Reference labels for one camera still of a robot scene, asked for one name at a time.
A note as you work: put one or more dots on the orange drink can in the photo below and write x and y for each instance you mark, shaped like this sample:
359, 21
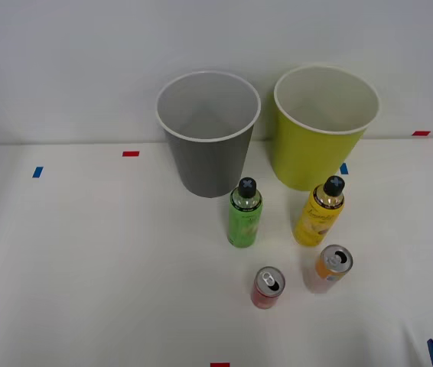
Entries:
325, 273

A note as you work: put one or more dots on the yellow plastic bottle black cap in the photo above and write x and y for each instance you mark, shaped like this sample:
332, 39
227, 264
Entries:
316, 225

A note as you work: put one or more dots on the red drink can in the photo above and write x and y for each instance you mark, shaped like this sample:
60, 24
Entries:
264, 296

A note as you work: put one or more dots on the green plastic bottle black cap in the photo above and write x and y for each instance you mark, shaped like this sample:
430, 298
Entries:
244, 225

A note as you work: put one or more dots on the grey plastic waste bin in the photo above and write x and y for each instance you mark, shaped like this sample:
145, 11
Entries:
209, 168

